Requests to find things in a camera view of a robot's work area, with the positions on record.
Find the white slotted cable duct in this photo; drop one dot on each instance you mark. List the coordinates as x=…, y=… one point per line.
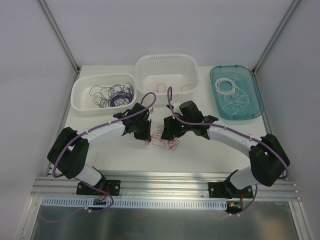
x=134, y=203

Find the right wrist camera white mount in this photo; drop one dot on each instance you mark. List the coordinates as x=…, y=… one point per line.
x=174, y=105

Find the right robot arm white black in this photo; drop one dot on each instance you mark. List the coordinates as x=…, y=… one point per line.
x=268, y=160

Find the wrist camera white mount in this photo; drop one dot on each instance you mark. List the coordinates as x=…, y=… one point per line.
x=150, y=110
x=174, y=105

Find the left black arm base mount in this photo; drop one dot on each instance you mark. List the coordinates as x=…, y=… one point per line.
x=112, y=187

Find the teal transparent plastic tray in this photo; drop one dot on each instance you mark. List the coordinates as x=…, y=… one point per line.
x=236, y=93

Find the right aluminium frame post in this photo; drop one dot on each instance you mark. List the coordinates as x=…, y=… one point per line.
x=276, y=34

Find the white perforated basket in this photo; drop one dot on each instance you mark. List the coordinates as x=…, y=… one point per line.
x=103, y=94

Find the aluminium frame post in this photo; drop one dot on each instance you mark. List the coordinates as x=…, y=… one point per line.
x=56, y=29
x=276, y=34

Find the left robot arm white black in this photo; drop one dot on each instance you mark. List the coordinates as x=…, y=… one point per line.
x=70, y=150

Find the white plastic tub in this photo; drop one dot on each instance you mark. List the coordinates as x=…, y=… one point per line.
x=156, y=72

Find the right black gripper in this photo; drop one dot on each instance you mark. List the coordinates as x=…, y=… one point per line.
x=169, y=128

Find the left aluminium frame post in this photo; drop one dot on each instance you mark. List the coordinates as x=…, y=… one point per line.
x=56, y=29

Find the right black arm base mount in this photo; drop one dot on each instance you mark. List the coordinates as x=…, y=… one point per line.
x=220, y=190

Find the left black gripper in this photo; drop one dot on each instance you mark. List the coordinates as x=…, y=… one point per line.
x=143, y=130

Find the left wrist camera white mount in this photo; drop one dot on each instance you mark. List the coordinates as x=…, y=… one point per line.
x=150, y=110

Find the aluminium mounting rail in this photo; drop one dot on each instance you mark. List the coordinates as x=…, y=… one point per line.
x=163, y=185

